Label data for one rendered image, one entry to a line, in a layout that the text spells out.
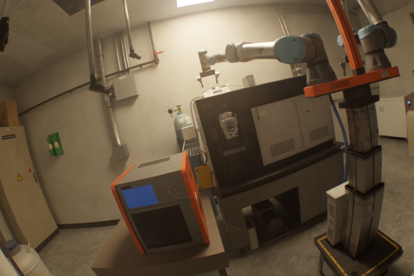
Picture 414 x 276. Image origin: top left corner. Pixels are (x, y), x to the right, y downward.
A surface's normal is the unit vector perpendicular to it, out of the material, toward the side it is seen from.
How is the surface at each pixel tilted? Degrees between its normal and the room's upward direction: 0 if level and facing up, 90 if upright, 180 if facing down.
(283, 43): 92
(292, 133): 90
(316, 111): 90
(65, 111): 90
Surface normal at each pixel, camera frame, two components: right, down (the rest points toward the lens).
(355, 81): -0.25, 0.11
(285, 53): -0.82, 0.29
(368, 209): -0.01, 0.05
